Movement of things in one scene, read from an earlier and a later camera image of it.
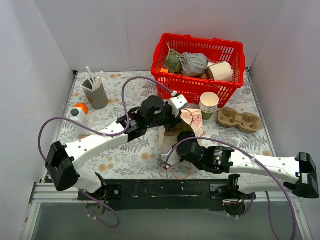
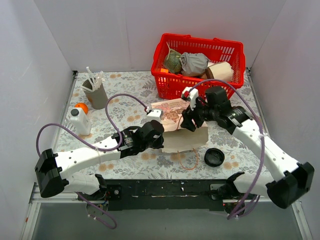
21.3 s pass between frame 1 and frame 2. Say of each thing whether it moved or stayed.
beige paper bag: moved
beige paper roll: stayed
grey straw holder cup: stayed
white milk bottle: stayed
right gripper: moved
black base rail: stayed
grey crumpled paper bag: stayed
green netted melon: stayed
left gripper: moved
